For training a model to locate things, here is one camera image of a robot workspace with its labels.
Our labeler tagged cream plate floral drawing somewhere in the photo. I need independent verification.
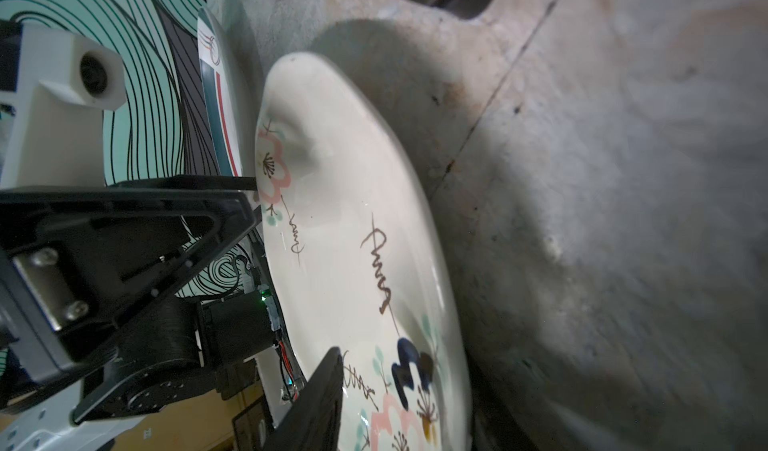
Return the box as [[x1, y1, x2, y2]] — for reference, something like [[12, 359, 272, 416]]
[[255, 52, 472, 450]]

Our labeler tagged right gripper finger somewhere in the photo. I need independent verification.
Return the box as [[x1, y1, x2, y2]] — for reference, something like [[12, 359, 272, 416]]
[[263, 347, 344, 451]]

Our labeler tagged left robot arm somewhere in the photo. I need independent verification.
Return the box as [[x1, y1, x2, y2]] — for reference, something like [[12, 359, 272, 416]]
[[1, 21, 256, 424]]

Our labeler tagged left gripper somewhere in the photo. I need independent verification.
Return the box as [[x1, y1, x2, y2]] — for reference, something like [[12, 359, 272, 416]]
[[1, 175, 264, 424]]

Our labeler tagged white plate green red rim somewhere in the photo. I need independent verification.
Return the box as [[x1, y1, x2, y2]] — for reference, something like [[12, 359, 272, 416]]
[[197, 7, 255, 177]]

